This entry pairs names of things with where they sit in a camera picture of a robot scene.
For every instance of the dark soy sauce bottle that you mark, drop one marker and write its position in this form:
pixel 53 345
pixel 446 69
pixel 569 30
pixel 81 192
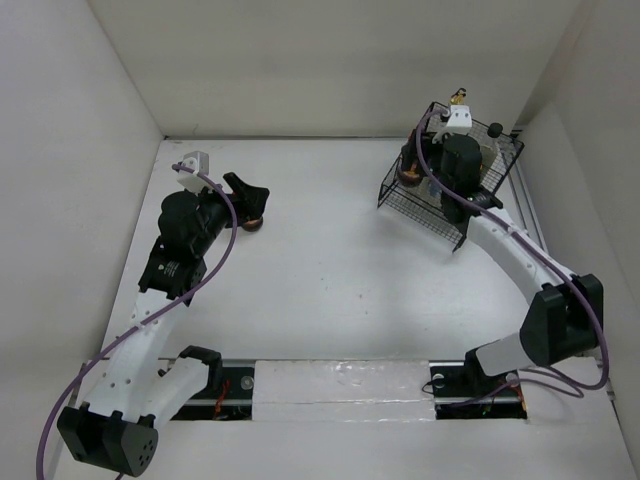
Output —
pixel 489 144

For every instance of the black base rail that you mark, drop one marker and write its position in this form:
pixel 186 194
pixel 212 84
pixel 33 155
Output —
pixel 349 391

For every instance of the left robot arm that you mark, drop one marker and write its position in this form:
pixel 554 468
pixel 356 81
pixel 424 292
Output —
pixel 117 425

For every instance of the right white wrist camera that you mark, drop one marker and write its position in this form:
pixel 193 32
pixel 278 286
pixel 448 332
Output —
pixel 456 119

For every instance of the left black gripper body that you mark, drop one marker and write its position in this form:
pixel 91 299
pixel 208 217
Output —
pixel 217 214

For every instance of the white shaker jar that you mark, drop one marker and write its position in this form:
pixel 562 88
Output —
pixel 433 188

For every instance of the clear glass oil bottle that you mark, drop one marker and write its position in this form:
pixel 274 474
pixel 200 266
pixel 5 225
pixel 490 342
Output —
pixel 458 98

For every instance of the black wire rack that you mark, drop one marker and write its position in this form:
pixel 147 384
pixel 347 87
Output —
pixel 495 165

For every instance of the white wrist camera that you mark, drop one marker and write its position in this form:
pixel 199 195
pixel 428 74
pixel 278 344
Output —
pixel 456 119
pixel 195 167

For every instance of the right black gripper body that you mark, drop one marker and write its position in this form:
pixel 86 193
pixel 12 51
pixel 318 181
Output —
pixel 432 154

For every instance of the small brown jar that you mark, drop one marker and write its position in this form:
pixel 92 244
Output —
pixel 253 225

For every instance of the red lid sauce jar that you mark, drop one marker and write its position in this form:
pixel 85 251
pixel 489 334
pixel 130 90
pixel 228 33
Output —
pixel 409 179

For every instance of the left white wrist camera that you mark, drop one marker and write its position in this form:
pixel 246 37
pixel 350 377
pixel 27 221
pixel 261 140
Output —
pixel 195 167

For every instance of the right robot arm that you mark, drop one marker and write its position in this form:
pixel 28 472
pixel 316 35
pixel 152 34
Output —
pixel 565 310

